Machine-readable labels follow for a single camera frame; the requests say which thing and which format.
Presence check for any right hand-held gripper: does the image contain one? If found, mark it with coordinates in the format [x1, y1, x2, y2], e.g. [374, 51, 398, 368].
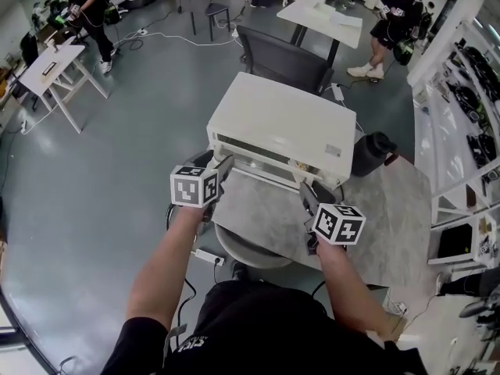
[299, 180, 367, 255]

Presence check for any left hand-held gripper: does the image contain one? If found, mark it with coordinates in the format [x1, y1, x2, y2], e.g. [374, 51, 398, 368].
[170, 150, 236, 224]

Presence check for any white oven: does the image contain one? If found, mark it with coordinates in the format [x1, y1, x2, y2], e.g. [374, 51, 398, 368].
[205, 71, 357, 191]

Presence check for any person's left forearm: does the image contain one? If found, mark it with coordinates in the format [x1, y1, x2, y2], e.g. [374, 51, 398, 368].
[125, 205, 206, 331]

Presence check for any person's right forearm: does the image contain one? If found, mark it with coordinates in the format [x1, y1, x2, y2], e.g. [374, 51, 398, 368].
[315, 242, 391, 334]

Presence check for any black kettle jug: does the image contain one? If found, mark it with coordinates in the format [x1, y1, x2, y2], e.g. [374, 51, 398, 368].
[350, 130, 398, 178]

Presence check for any grey marble table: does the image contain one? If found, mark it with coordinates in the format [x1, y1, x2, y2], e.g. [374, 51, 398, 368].
[210, 152, 434, 288]

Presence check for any grey upholstered chair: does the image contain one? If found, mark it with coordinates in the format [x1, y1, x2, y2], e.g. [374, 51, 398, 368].
[213, 223, 295, 269]

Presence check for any person's left black shoe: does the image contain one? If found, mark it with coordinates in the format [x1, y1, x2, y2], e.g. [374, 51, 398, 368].
[230, 259, 248, 283]

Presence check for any black office chair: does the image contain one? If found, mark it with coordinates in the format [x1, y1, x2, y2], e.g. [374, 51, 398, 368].
[236, 24, 336, 95]

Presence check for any white shelf rack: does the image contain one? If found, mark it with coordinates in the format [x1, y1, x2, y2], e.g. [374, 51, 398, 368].
[405, 20, 500, 265]

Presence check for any person's black shirt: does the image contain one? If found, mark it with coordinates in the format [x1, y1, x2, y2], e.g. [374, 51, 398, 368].
[99, 279, 427, 375]

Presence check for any black box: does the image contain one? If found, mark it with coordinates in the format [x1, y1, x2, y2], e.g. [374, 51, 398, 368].
[437, 223, 474, 260]

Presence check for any black stool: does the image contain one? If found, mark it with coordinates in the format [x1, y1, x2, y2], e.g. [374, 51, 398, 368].
[177, 0, 231, 41]

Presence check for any white table with black legs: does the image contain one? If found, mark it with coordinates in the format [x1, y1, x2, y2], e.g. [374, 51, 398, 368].
[276, 0, 364, 68]

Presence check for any white wooden table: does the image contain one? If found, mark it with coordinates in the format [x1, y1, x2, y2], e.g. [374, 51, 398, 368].
[18, 44, 112, 134]

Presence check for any white power strip with cable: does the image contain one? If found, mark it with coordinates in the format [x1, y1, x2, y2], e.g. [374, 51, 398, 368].
[194, 248, 227, 267]

